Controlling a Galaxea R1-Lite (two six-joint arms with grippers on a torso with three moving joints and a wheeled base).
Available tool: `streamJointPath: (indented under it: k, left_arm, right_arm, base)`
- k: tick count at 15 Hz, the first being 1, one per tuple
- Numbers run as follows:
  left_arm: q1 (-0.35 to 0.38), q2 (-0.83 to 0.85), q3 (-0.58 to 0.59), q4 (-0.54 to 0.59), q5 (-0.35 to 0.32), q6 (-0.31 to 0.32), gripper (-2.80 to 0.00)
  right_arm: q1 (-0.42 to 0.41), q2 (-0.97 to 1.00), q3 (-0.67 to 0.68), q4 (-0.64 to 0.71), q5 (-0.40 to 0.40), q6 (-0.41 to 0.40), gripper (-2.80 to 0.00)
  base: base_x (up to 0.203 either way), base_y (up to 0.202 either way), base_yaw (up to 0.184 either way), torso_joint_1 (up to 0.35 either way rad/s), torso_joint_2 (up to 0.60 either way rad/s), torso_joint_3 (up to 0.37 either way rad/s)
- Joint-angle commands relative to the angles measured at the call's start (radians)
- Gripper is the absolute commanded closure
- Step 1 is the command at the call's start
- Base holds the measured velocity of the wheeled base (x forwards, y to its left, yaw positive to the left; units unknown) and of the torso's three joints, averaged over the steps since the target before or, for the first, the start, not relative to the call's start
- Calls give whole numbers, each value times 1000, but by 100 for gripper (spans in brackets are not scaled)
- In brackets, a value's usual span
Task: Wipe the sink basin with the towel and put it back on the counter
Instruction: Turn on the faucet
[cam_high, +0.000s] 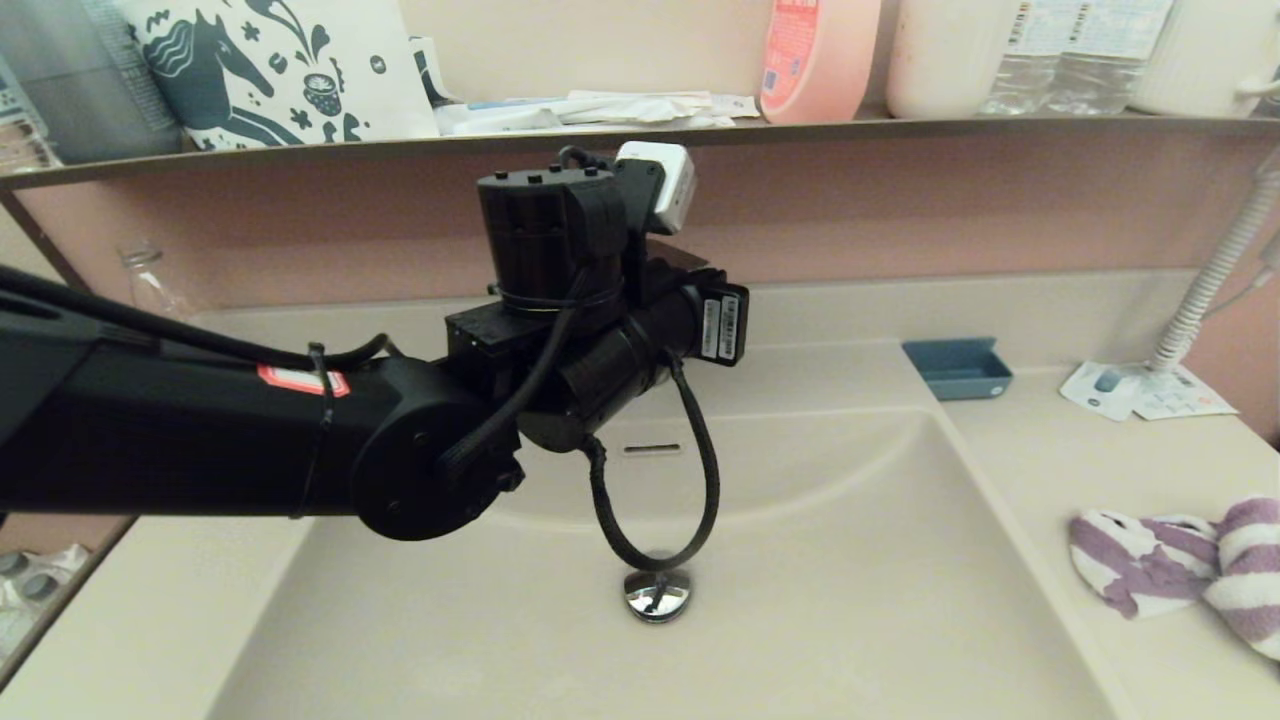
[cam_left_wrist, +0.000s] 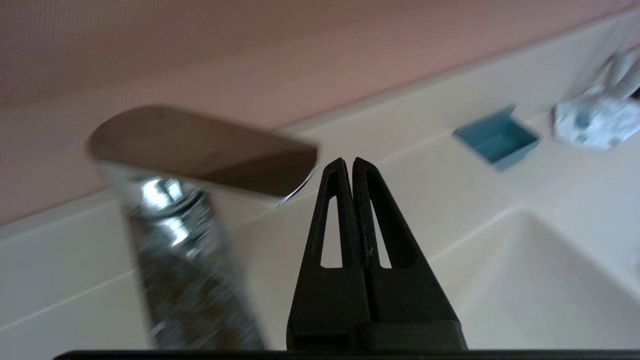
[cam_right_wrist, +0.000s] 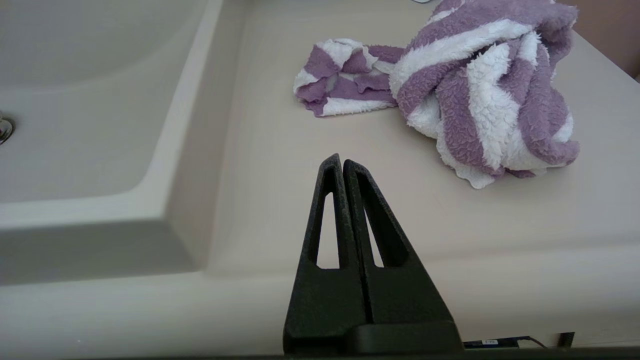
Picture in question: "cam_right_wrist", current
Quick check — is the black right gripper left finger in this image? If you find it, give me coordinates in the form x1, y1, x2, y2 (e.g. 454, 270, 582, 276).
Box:
283, 153, 372, 354

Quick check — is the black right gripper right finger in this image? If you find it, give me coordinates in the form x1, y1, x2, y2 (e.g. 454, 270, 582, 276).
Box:
343, 159, 454, 324

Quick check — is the beige wash basin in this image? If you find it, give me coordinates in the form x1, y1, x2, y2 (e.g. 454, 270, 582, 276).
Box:
0, 0, 249, 287

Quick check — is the purple white striped towel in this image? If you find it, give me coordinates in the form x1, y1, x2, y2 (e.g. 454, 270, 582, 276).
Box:
292, 0, 581, 190

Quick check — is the chrome drain stopper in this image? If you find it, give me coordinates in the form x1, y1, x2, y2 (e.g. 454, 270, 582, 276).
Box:
0, 111, 16, 146

